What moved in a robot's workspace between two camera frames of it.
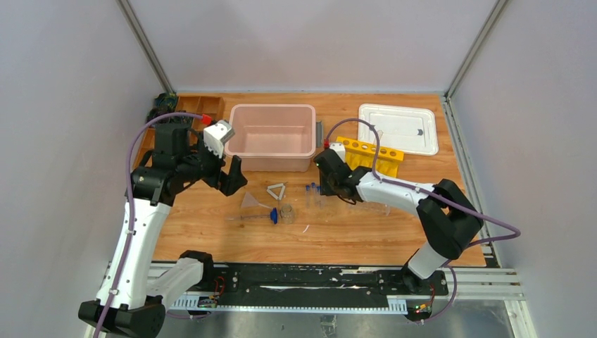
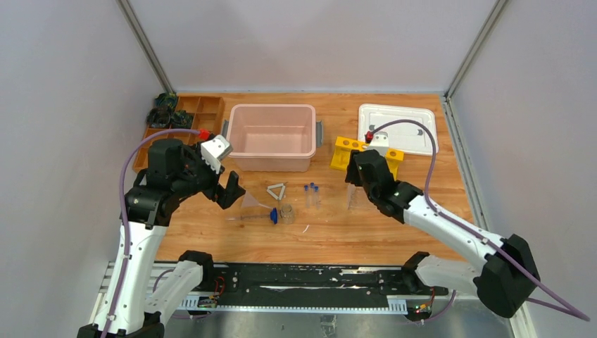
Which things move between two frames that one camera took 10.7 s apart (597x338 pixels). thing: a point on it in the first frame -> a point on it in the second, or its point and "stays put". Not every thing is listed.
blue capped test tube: x=308 y=187 stays put
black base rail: x=320 y=283 stays put
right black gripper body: x=327 y=186 -> x=353 y=176
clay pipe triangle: x=281 y=193 stays put
